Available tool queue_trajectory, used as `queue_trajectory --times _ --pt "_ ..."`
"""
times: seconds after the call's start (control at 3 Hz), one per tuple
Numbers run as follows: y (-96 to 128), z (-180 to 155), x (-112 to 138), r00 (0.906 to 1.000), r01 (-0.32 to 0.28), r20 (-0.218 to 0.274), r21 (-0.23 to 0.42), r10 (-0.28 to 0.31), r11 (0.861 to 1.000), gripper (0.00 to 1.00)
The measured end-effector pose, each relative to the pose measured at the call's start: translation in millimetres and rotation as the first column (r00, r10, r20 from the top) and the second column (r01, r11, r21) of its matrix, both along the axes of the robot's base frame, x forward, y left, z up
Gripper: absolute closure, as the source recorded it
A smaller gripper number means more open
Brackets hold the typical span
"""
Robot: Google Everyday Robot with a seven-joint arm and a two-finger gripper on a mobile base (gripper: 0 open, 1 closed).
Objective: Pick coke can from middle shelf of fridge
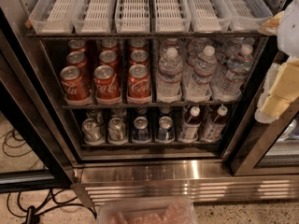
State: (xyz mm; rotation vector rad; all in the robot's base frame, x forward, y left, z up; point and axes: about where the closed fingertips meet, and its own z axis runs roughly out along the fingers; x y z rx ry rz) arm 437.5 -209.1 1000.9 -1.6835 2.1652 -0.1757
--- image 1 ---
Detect silver can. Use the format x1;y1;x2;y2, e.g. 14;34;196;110
82;119;103;142
108;118;126;141

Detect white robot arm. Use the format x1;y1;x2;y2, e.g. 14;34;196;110
254;0;299;124

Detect brown drink bottle right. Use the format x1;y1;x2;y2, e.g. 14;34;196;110
201;105;228;142

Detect front right water bottle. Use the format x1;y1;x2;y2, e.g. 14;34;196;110
217;45;253;96

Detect water bottle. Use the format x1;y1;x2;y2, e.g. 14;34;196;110
217;45;253;96
157;48;183;97
187;46;217;97

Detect fridge door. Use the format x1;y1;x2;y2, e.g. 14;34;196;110
0;11;73;193
231;51;299;175

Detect silver can bottom left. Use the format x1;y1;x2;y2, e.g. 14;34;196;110
82;119;103;142

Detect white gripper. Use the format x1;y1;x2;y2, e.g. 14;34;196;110
254;10;299;124

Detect clear top tray far left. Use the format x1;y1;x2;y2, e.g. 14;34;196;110
29;0;78;35

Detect front middle water bottle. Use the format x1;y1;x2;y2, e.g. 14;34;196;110
187;46;217;97

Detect clear tray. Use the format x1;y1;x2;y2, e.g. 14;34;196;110
224;0;272;31
187;0;232;32
114;0;150;33
153;0;191;33
72;0;116;34
29;0;78;35

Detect stainless fridge bottom grille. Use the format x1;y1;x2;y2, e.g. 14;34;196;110
71;161;299;207

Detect fridge door left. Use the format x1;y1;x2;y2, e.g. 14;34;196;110
0;11;73;193

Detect second row right coke can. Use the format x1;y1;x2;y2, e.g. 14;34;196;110
129;50;149;66

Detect clear plastic container foreground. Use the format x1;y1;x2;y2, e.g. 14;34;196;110
96;196;197;224

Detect black floor cables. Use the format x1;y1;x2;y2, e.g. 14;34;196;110
1;128;97;224

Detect second row coke can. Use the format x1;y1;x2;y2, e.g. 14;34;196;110
65;50;92;89
129;50;149;66
99;50;119;67

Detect fridge door right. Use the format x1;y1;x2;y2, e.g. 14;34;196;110
231;51;299;175

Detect second row left coke can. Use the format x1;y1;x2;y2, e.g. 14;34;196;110
65;50;92;89

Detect brown drink bottle left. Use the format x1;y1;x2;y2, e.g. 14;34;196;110
179;106;201;139

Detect brown drink bottle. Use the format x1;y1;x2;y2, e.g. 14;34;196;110
201;105;228;142
179;106;201;139

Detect second row middle coke can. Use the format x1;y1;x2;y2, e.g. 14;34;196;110
99;50;119;67

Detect front left water bottle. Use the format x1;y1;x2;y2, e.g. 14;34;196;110
157;48;183;97

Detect blue can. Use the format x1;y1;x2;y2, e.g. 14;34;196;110
157;116;175;142
133;117;150;141

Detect clear top tray far right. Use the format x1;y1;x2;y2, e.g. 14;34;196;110
224;0;272;31

